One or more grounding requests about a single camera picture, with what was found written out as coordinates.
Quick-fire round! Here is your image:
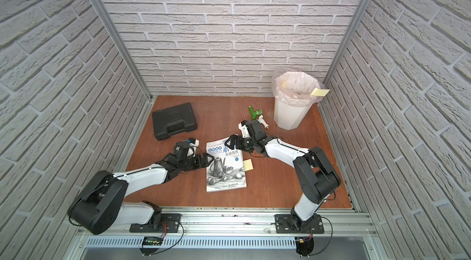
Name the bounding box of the drawing instruction book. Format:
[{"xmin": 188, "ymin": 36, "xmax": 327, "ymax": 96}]
[{"xmin": 206, "ymin": 138, "xmax": 247, "ymax": 192}]

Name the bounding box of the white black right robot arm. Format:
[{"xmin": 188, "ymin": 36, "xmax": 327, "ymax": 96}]
[{"xmin": 224, "ymin": 135, "xmax": 342, "ymax": 225}]

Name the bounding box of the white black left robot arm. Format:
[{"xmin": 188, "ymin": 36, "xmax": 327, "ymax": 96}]
[{"xmin": 67, "ymin": 153, "xmax": 215, "ymax": 235}]

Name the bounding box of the yellow sticky note lower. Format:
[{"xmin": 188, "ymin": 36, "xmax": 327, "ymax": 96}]
[{"xmin": 243, "ymin": 159, "xmax": 253, "ymax": 171}]

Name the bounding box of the yellow note on bin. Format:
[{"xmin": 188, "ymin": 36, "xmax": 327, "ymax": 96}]
[{"xmin": 310, "ymin": 88, "xmax": 330, "ymax": 97}]

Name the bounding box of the white plastic tap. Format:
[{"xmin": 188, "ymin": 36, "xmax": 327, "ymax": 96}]
[{"xmin": 258, "ymin": 115, "xmax": 269, "ymax": 129}]

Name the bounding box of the green plastic tap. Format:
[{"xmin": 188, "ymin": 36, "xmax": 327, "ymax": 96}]
[{"xmin": 249, "ymin": 106, "xmax": 263, "ymax": 120}]

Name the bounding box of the black plastic tool case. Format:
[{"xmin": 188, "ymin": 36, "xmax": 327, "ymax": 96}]
[{"xmin": 152, "ymin": 103, "xmax": 197, "ymax": 141}]

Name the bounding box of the white trash bin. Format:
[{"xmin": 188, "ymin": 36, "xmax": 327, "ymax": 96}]
[{"xmin": 274, "ymin": 91, "xmax": 318, "ymax": 130}]

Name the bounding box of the small green circuit board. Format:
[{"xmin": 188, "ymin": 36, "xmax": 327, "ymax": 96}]
[{"xmin": 142, "ymin": 237, "xmax": 163, "ymax": 247}]

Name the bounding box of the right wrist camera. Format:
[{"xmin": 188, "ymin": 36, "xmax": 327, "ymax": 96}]
[{"xmin": 238, "ymin": 120, "xmax": 266, "ymax": 139}]

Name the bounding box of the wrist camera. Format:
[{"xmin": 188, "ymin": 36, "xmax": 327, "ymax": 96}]
[
  {"xmin": 238, "ymin": 120, "xmax": 266, "ymax": 139},
  {"xmin": 174, "ymin": 138, "xmax": 199, "ymax": 158}
]

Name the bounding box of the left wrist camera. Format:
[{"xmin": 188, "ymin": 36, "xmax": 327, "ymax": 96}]
[{"xmin": 174, "ymin": 138, "xmax": 199, "ymax": 158}]

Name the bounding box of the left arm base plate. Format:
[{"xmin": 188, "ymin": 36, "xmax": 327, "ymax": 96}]
[{"xmin": 130, "ymin": 213, "xmax": 182, "ymax": 233}]

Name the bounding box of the aluminium front rail frame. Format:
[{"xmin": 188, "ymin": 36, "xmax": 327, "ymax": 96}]
[{"xmin": 65, "ymin": 207, "xmax": 386, "ymax": 260}]

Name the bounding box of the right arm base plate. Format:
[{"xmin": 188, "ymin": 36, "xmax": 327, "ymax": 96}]
[{"xmin": 274, "ymin": 214, "xmax": 325, "ymax": 234}]

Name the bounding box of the right aluminium corner post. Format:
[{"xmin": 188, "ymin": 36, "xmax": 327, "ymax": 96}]
[{"xmin": 324, "ymin": 0, "xmax": 371, "ymax": 84}]

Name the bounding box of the aluminium corner post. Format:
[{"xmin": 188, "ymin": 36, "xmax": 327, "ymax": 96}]
[
  {"xmin": 324, "ymin": 0, "xmax": 371, "ymax": 84},
  {"xmin": 89, "ymin": 0, "xmax": 153, "ymax": 102}
]

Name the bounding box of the left aluminium corner post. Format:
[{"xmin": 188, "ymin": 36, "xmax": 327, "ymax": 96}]
[{"xmin": 89, "ymin": 0, "xmax": 153, "ymax": 102}]

